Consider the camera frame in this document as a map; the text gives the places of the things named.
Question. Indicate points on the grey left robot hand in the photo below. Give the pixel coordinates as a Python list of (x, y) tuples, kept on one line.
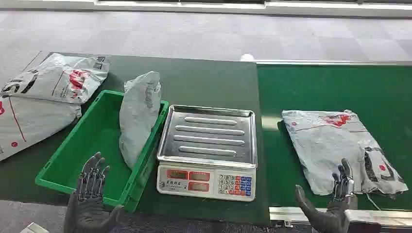
[(87, 205)]

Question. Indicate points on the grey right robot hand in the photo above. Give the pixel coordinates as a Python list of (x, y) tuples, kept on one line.
[(334, 212)]

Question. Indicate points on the green plastic crate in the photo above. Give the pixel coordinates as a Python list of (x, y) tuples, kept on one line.
[(93, 144)]

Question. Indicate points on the grey parcel bag black print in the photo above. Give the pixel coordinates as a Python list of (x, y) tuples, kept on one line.
[(341, 151)]

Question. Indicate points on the large grey parcel bag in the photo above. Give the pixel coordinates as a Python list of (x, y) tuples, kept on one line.
[(29, 125)]

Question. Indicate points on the plain grey parcel bag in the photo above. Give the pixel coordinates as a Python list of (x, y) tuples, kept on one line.
[(139, 119)]

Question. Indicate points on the green conveyor belt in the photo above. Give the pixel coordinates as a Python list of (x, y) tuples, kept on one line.
[(338, 96)]

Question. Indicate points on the grey parcel bag red logo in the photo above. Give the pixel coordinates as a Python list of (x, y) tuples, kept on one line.
[(61, 80)]

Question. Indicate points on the white electronic weighing scale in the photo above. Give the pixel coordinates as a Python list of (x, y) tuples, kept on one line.
[(207, 151)]

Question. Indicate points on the white round floor object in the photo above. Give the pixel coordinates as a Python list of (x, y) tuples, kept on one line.
[(247, 57)]

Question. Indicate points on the silver conveyor frame rail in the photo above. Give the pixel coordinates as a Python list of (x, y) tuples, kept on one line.
[(370, 217)]

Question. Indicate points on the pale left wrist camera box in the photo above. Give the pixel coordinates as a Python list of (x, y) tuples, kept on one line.
[(33, 228)]

